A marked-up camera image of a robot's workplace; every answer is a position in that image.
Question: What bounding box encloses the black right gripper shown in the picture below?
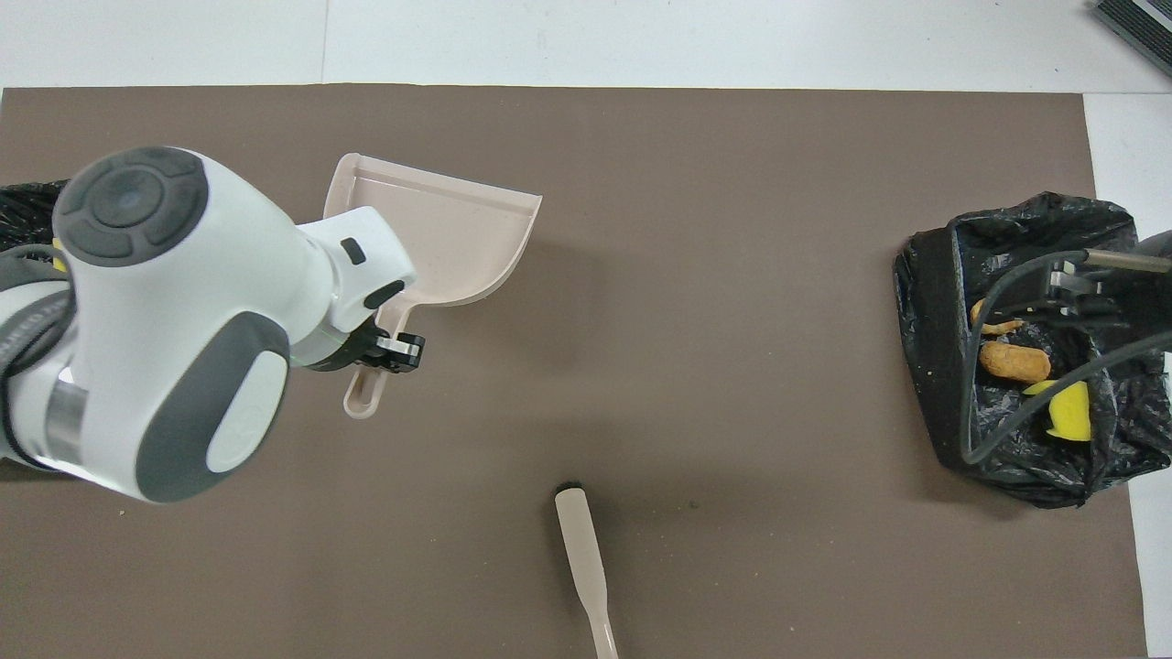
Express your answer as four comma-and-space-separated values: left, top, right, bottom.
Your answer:
1035, 249, 1172, 332

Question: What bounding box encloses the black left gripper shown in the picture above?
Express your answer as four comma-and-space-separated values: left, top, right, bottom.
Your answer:
307, 322, 427, 373

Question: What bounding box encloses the striped croissant toy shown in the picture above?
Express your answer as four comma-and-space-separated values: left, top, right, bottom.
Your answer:
970, 297, 1026, 336

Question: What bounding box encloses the brown croquette toy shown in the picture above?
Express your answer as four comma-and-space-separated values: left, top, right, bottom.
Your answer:
979, 340, 1052, 384

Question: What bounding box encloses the beige plastic dustpan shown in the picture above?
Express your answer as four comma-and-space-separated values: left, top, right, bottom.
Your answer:
324, 153, 543, 420

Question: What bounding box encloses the yellow sponge piece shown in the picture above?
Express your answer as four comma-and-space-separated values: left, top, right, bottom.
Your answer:
1023, 379, 1093, 443

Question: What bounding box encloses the beige hand brush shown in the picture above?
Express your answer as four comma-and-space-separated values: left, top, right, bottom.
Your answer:
555, 481, 620, 659

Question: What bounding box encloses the black plastic trash bag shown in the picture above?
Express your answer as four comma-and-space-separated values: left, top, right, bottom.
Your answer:
0, 180, 70, 253
894, 192, 1172, 509

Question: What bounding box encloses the dark ribbed device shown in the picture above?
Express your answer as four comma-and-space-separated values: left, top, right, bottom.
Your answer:
1090, 0, 1172, 79

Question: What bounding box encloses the brown table mat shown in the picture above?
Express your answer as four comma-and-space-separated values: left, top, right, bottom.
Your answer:
0, 84, 1147, 659

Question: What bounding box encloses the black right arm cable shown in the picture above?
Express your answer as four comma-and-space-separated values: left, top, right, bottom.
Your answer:
960, 250, 1172, 464

